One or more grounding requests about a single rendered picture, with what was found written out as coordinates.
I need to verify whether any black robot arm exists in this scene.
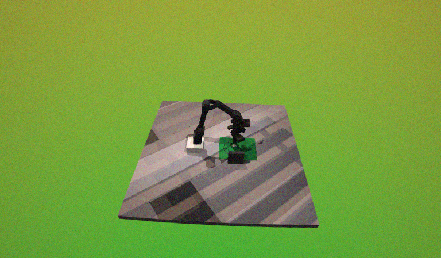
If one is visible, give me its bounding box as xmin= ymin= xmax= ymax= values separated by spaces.
xmin=193 ymin=99 xmax=250 ymax=145

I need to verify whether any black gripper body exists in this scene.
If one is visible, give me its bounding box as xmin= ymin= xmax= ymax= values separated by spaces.
xmin=227 ymin=125 xmax=245 ymax=143

